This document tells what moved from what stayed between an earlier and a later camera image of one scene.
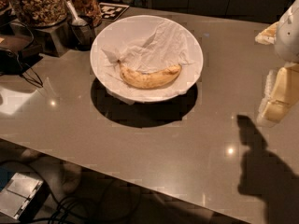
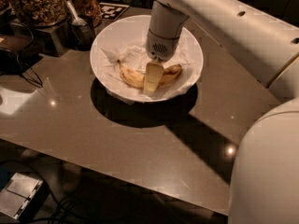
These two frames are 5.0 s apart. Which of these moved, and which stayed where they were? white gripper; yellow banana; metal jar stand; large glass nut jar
Moved: white gripper
Stayed: metal jar stand; large glass nut jar; yellow banana
